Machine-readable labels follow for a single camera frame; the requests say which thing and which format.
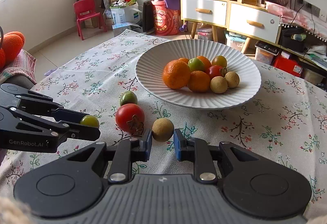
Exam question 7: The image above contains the large red tomato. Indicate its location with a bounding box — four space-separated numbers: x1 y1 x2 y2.
115 103 145 136

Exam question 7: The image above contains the wooden shelf cabinet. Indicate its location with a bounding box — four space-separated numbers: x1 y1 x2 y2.
180 0 281 52

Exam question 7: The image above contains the floral tablecloth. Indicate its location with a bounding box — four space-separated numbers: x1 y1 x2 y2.
1 30 326 223

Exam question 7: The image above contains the brown longan fruit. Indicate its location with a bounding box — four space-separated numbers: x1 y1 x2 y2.
152 118 174 142
210 76 228 94

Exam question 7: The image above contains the red printed bucket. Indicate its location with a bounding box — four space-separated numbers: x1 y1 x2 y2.
151 1 180 36

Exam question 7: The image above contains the pink cloth on cabinet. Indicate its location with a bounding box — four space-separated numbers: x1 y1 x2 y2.
266 2 326 42

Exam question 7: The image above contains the white ribbed plate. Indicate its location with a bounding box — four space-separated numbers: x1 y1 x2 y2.
135 39 262 110

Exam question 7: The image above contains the large orange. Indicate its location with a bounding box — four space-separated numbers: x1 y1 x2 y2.
162 60 191 89

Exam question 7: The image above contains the green tomato in plate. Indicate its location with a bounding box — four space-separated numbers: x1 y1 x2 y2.
188 58 205 72

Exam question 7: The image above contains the red child chair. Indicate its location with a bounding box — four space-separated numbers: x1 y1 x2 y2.
73 0 107 41

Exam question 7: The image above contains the small orange in plate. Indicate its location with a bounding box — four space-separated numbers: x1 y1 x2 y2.
187 71 211 93

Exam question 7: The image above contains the green lime fruit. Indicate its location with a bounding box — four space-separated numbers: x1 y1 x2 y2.
119 91 138 106

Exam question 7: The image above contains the small green tomato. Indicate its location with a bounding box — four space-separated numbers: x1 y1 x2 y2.
80 115 100 128

